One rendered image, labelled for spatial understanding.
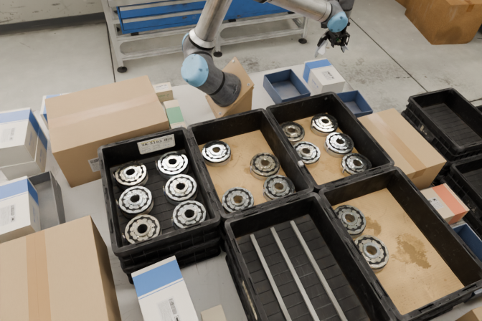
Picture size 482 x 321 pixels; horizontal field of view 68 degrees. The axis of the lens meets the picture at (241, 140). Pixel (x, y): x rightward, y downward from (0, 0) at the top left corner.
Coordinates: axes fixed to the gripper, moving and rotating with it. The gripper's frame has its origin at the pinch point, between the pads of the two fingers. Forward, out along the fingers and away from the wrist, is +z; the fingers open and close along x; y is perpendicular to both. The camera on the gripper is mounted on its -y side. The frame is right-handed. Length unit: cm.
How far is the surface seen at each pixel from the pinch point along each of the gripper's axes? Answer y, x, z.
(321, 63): -6.0, 1.6, 9.3
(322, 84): 9.1, -5.7, 9.2
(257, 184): 57, -55, 5
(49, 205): 39, -124, 13
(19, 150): 21, -131, 2
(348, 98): 15.5, 6.5, 15.6
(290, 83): -5.3, -14.6, 17.9
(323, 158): 53, -29, 5
